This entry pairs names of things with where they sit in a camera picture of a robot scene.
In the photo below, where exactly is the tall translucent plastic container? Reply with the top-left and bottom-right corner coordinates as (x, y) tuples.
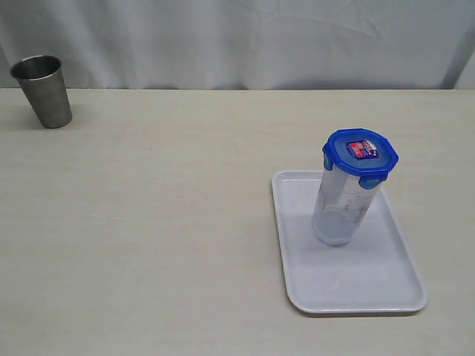
(312, 166), (381, 246)

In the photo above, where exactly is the blue plastic snap lid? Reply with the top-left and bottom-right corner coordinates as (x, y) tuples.
(322, 128), (399, 190)

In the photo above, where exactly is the stainless steel cup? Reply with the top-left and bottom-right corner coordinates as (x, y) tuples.
(10, 55), (73, 129)

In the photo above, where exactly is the white backdrop curtain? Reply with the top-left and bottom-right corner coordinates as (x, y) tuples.
(1, 1), (474, 90)

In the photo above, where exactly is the white rectangular tray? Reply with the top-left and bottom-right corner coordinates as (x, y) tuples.
(271, 170), (428, 315)

